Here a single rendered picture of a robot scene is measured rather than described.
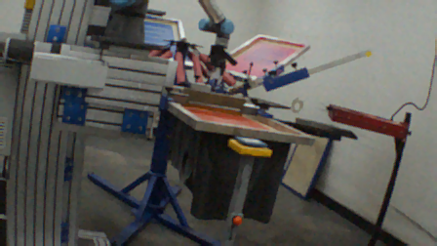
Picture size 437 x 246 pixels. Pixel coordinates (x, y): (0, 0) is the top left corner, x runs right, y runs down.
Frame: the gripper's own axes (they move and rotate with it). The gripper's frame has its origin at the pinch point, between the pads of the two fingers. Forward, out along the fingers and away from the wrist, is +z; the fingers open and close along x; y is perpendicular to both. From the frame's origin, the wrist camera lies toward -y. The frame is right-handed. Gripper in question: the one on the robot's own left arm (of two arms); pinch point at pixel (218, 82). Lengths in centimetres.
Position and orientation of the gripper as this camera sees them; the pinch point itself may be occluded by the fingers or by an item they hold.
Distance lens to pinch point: 259.2
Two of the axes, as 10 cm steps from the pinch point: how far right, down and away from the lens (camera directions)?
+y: -9.2, -1.3, -3.7
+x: 3.5, 2.0, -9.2
